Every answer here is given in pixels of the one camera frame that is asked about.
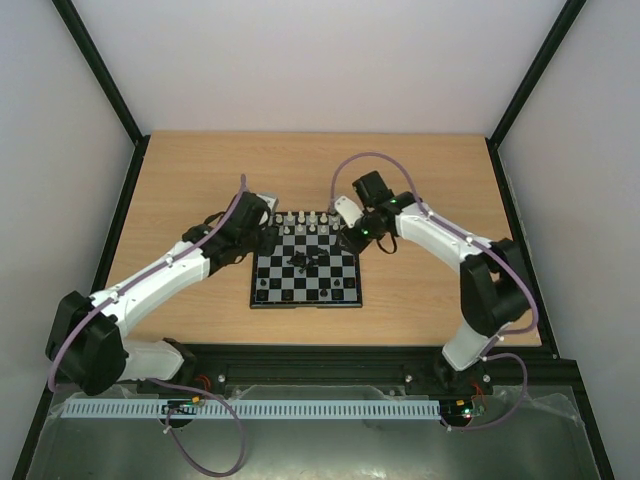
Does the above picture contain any black and white chessboard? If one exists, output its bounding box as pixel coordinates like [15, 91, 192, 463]
[249, 211, 363, 309]

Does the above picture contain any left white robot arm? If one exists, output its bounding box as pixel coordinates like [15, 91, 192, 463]
[46, 191, 278, 396]

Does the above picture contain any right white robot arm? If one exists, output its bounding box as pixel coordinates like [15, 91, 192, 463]
[331, 171, 538, 392]

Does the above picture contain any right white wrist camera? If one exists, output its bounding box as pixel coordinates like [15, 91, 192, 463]
[333, 195, 363, 228]

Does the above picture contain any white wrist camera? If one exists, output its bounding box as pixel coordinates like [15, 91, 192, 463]
[333, 195, 363, 228]
[258, 193, 279, 213]

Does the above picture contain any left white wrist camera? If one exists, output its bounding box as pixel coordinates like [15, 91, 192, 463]
[258, 193, 279, 213]

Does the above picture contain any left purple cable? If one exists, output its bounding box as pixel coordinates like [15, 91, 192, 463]
[47, 173, 249, 475]

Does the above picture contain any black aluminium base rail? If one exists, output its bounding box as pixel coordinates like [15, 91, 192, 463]
[54, 341, 583, 398]

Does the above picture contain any left black frame post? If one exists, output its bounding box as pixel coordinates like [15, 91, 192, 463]
[49, 0, 150, 146]

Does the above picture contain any black frame post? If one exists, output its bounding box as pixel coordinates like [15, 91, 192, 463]
[488, 0, 589, 146]
[49, 0, 150, 146]

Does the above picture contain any white slotted cable duct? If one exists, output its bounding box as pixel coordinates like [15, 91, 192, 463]
[60, 398, 441, 421]

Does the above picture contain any right black frame post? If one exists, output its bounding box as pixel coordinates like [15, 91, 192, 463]
[488, 0, 589, 146]

